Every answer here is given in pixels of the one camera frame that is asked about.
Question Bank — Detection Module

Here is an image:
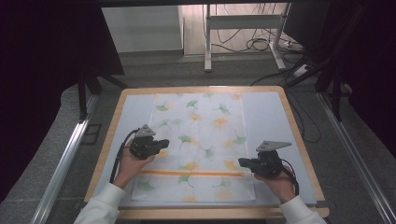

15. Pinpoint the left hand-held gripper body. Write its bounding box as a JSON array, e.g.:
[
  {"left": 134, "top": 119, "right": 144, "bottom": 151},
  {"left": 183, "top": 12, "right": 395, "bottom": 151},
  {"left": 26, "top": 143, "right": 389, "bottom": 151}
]
[{"left": 128, "top": 123, "right": 161, "bottom": 161}]

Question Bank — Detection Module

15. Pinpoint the white table mat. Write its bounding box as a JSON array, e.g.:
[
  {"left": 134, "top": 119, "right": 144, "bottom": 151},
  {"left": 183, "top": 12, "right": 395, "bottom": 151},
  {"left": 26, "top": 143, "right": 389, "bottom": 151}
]
[{"left": 92, "top": 91, "right": 318, "bottom": 208}]

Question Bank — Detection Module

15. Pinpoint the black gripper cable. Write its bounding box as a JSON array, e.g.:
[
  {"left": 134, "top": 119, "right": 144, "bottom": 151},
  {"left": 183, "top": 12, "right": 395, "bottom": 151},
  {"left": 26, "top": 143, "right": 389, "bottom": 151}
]
[
  {"left": 279, "top": 158, "right": 301, "bottom": 197},
  {"left": 108, "top": 128, "right": 140, "bottom": 185}
]

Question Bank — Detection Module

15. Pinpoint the tangle of black floor cables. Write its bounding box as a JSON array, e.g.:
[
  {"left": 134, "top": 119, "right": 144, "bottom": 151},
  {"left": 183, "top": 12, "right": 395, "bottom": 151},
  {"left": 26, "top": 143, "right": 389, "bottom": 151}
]
[{"left": 214, "top": 27, "right": 281, "bottom": 54}]

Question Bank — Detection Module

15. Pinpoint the white cabinet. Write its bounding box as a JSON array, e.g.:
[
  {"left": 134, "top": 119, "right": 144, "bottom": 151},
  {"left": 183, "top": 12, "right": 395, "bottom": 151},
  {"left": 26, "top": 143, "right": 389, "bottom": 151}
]
[{"left": 101, "top": 5, "right": 185, "bottom": 54}]

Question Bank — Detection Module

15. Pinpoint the black floor socket plate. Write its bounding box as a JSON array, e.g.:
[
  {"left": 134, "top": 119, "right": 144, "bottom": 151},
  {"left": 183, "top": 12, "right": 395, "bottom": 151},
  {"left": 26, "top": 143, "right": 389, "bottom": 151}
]
[{"left": 81, "top": 123, "right": 103, "bottom": 146}]

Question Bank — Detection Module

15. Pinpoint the black metal stand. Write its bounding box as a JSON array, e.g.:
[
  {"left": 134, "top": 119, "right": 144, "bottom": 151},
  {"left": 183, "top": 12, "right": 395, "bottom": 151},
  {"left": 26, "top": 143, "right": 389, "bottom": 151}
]
[
  {"left": 76, "top": 71, "right": 129, "bottom": 123},
  {"left": 286, "top": 3, "right": 369, "bottom": 123}
]

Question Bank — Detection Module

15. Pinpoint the black floor cable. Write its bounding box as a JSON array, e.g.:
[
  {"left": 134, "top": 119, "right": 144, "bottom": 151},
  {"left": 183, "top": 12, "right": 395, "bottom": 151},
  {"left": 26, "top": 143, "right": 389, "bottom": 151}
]
[{"left": 286, "top": 90, "right": 322, "bottom": 145}]

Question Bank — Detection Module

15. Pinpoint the white leaf-print cloth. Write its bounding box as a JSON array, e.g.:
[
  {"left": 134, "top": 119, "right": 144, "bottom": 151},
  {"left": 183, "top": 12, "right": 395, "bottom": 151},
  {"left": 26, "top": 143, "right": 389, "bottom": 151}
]
[{"left": 130, "top": 92, "right": 257, "bottom": 203}]

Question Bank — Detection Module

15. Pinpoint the dark curtain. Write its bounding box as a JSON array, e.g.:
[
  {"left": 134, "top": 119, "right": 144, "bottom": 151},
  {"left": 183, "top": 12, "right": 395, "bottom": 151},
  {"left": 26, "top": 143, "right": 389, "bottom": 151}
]
[
  {"left": 0, "top": 0, "right": 125, "bottom": 203},
  {"left": 337, "top": 0, "right": 396, "bottom": 150}
]

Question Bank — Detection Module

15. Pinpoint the person's right hand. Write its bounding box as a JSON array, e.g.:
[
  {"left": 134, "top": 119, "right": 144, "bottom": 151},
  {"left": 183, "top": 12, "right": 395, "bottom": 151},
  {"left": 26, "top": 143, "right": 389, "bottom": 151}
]
[{"left": 253, "top": 165, "right": 297, "bottom": 205}]

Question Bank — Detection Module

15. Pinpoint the person's left hand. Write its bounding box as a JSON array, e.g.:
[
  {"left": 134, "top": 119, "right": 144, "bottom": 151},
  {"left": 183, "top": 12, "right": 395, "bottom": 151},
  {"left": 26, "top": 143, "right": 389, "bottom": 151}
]
[{"left": 112, "top": 145, "right": 156, "bottom": 189}]

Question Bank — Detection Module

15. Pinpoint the aluminium floor rail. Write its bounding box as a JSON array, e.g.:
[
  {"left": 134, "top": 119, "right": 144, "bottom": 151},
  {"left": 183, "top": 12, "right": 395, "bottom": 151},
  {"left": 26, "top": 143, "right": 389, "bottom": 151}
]
[
  {"left": 30, "top": 92, "right": 98, "bottom": 224},
  {"left": 316, "top": 91, "right": 396, "bottom": 224}
]

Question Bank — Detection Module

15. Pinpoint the white power strip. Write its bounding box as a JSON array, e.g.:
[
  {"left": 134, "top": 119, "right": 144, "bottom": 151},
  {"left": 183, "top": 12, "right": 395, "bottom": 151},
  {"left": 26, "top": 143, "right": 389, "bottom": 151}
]
[{"left": 292, "top": 63, "right": 310, "bottom": 78}]

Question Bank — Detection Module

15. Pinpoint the white metal desk frame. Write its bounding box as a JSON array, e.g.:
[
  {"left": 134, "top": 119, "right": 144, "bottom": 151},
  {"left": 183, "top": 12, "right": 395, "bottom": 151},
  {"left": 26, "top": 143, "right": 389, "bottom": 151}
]
[{"left": 204, "top": 3, "right": 288, "bottom": 73}]

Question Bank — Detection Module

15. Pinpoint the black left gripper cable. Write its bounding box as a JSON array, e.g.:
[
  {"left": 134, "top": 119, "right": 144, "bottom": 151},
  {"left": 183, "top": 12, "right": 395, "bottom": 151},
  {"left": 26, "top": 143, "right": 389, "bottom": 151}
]
[{"left": 108, "top": 128, "right": 140, "bottom": 185}]

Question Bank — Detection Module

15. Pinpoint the wooden-edged table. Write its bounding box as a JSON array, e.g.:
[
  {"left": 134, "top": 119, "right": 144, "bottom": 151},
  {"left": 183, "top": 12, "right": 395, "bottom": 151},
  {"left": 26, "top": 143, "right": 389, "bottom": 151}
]
[{"left": 83, "top": 86, "right": 331, "bottom": 220}]

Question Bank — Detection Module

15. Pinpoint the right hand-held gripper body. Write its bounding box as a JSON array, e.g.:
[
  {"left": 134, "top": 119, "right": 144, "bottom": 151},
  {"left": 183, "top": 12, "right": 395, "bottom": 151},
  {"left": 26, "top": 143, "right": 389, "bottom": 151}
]
[{"left": 247, "top": 140, "right": 293, "bottom": 179}]

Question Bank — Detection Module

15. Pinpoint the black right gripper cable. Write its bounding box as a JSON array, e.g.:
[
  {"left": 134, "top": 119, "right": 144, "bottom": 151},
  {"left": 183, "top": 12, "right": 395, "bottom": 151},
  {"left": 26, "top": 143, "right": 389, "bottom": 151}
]
[{"left": 279, "top": 158, "right": 301, "bottom": 197}]

